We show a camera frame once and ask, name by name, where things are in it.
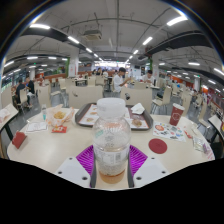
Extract person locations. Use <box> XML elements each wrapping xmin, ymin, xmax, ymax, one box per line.
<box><xmin>112</xmin><ymin>67</ymin><xmax>132</xmax><ymax>98</ymax></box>
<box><xmin>13</xmin><ymin>78</ymin><xmax>27</xmax><ymax>104</ymax></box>
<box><xmin>25</xmin><ymin>77</ymin><xmax>36</xmax><ymax>99</ymax></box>
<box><xmin>141</xmin><ymin>69</ymin><xmax>156</xmax><ymax>86</ymax></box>

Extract flat round red coaster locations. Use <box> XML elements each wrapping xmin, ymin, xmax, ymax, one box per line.
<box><xmin>148</xmin><ymin>138</ymin><xmax>168</xmax><ymax>155</ymax></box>

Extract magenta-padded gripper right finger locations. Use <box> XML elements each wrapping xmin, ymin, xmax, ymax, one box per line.
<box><xmin>127</xmin><ymin>144</ymin><xmax>171</xmax><ymax>189</ymax></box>

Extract small red sauce packet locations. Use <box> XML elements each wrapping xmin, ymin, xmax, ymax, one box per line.
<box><xmin>183</xmin><ymin>129</ymin><xmax>194</xmax><ymax>140</ymax></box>

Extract clear plastic food bag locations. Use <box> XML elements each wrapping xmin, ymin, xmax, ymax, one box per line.
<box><xmin>46</xmin><ymin>104</ymin><xmax>75</xmax><ymax>128</ymax></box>

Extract clear plastic tea bottle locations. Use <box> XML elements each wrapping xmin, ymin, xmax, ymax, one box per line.
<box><xmin>92</xmin><ymin>97</ymin><xmax>132</xmax><ymax>185</ymax></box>

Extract small red snack packet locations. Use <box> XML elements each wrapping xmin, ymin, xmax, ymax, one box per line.
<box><xmin>51</xmin><ymin>125</ymin><xmax>68</xmax><ymax>134</ymax></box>

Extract flat red wallet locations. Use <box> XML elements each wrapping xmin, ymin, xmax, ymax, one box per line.
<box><xmin>11</xmin><ymin>130</ymin><xmax>28</xmax><ymax>150</ymax></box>

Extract printed paper tray liner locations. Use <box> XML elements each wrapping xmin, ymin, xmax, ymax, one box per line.
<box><xmin>78</xmin><ymin>103</ymin><xmax>150</xmax><ymax>130</ymax></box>

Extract small clear blue bottle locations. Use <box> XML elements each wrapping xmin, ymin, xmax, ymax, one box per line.
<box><xmin>40</xmin><ymin>103</ymin><xmax>48</xmax><ymax>122</ymax></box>

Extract clear plastic wrapper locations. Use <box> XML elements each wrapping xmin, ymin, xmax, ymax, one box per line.
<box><xmin>192</xmin><ymin>134</ymin><xmax>206</xmax><ymax>153</ymax></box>

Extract printed sticker sheet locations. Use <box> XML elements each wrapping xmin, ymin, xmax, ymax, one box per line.
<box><xmin>152</xmin><ymin>121</ymin><xmax>187</xmax><ymax>143</ymax></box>

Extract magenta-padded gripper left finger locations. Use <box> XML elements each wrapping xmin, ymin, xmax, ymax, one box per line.
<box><xmin>54</xmin><ymin>144</ymin><xmax>98</xmax><ymax>189</ymax></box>

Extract crumpled white napkin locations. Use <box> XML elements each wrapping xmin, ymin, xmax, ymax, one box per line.
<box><xmin>130</xmin><ymin>102</ymin><xmax>146</xmax><ymax>116</ymax></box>

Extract dark brown food tray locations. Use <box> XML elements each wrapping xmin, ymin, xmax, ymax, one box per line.
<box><xmin>74</xmin><ymin>102</ymin><xmax>154</xmax><ymax>131</ymax></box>

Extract beige canteen chairs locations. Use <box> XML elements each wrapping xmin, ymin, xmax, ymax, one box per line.
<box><xmin>0</xmin><ymin>74</ymin><xmax>224</xmax><ymax>134</ymax></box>

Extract ceiling strip lights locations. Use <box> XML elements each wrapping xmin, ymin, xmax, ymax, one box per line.
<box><xmin>1</xmin><ymin>14</ymin><xmax>224</xmax><ymax>88</ymax></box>

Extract ceiling air conditioner unit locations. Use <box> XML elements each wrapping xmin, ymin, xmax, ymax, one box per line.
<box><xmin>82</xmin><ymin>29</ymin><xmax>103</xmax><ymax>42</ymax></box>

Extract white paper receipt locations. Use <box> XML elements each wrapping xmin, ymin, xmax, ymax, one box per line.
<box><xmin>24</xmin><ymin>120</ymin><xmax>49</xmax><ymax>134</ymax></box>

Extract red paper cup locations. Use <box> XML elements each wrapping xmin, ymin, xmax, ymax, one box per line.
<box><xmin>169</xmin><ymin>102</ymin><xmax>185</xmax><ymax>127</ymax></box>

